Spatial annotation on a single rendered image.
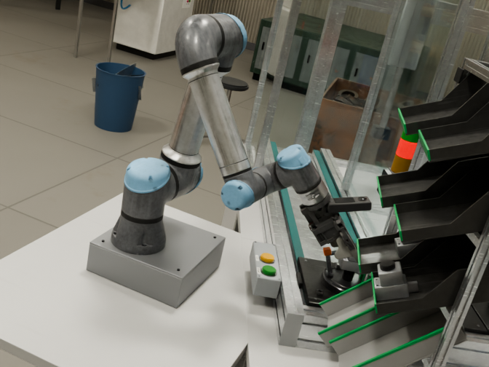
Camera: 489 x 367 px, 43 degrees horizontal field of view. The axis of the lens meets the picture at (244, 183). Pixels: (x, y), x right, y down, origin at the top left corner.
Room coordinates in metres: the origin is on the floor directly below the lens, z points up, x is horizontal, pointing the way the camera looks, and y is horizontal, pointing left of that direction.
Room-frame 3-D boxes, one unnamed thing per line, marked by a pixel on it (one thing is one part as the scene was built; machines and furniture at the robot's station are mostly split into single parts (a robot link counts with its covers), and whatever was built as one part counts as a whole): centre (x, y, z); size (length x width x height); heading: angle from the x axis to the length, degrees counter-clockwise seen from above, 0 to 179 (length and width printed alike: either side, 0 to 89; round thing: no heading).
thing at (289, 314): (1.80, -0.15, 0.91); 0.89 x 0.06 x 0.11; 7
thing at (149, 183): (1.55, 0.25, 1.12); 0.13 x 0.12 x 0.14; 155
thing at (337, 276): (1.54, -0.34, 0.98); 0.14 x 0.14 x 0.02
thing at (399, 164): (1.74, -0.43, 1.28); 0.05 x 0.05 x 0.05
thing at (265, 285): (1.60, -0.11, 0.93); 0.21 x 0.07 x 0.06; 7
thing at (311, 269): (1.54, -0.34, 0.96); 0.24 x 0.24 x 0.02; 7
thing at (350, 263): (1.54, -0.35, 1.06); 0.08 x 0.04 x 0.07; 97
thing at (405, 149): (1.74, -0.43, 1.33); 0.05 x 0.05 x 0.05
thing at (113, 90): (5.19, 1.22, 0.27); 0.47 x 0.43 x 0.55; 166
